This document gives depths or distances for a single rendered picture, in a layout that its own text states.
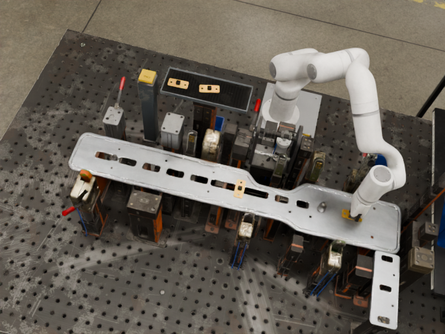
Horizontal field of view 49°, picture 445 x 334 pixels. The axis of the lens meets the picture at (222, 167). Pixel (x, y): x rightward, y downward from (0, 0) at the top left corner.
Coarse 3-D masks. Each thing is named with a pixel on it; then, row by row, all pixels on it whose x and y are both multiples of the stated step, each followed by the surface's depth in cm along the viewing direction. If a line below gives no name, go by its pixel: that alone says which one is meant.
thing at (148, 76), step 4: (144, 72) 207; (148, 72) 207; (152, 72) 208; (140, 76) 206; (144, 76) 206; (148, 76) 206; (152, 76) 206; (140, 80) 206; (144, 80) 205; (148, 80) 205; (152, 80) 206
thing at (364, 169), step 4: (368, 156) 188; (372, 156) 189; (376, 156) 188; (364, 160) 192; (368, 160) 191; (372, 160) 187; (364, 164) 192; (368, 164) 188; (372, 164) 187; (360, 168) 196; (364, 168) 195; (368, 168) 194; (360, 172) 196; (364, 172) 197; (368, 172) 195; (356, 176) 199; (364, 176) 198; (356, 180) 200
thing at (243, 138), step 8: (240, 128) 207; (240, 136) 205; (248, 136) 206; (240, 144) 203; (248, 144) 203; (232, 152) 209; (240, 152) 207; (232, 160) 215; (240, 160) 213; (240, 168) 220; (232, 184) 233
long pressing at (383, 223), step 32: (96, 160) 202; (160, 160) 205; (192, 160) 206; (192, 192) 198; (224, 192) 200; (288, 192) 202; (320, 192) 203; (288, 224) 195; (320, 224) 196; (352, 224) 197; (384, 224) 198
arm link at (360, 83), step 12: (360, 48) 178; (360, 60) 169; (348, 72) 167; (360, 72) 163; (348, 84) 166; (360, 84) 163; (372, 84) 163; (360, 96) 164; (372, 96) 164; (360, 108) 165; (372, 108) 164
